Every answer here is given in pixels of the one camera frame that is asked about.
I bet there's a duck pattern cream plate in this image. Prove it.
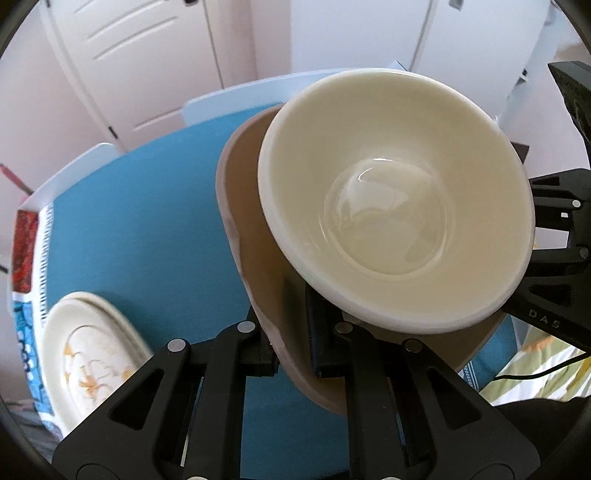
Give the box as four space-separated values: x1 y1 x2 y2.
37 291 152 437

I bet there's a brown spouted bowl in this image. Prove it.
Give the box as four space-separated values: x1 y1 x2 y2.
215 104 507 417

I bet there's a cream ribbed bowl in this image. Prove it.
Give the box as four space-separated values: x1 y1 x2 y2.
257 69 535 334

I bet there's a blue tablecloth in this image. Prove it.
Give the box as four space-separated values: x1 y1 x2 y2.
8 115 518 480

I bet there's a white wardrobe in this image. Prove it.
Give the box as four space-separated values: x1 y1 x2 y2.
290 0 551 117

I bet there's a white door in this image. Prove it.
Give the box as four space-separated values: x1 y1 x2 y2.
41 0 222 151

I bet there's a black cable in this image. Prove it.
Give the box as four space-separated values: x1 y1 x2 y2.
493 352 588 381

